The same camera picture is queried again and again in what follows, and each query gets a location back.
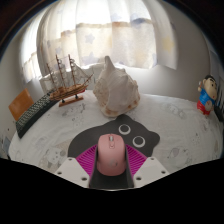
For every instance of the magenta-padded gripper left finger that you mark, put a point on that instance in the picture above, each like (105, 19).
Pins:
(74, 169)

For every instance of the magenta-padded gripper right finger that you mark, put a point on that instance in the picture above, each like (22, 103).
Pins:
(150, 168)

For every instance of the pink computer mouse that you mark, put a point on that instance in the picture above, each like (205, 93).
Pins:
(111, 155)

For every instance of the dark grey cat-shaped mouse pad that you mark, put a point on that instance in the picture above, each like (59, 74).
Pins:
(90, 136)

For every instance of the white printed tablecloth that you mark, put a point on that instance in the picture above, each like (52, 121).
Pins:
(180, 133)

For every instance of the black keyboard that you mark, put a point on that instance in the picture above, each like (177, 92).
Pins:
(33, 115)

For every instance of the wooden model sailing ship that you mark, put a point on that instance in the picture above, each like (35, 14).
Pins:
(68, 91)

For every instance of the orange wooden chair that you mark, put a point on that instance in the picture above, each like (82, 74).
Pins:
(20, 104)

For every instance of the large white conch shell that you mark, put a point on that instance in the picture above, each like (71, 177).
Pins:
(116, 90)

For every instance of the cartoon boy figurine clock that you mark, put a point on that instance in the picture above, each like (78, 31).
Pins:
(207, 95)

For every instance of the white star-print curtain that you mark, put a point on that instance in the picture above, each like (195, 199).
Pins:
(110, 36)

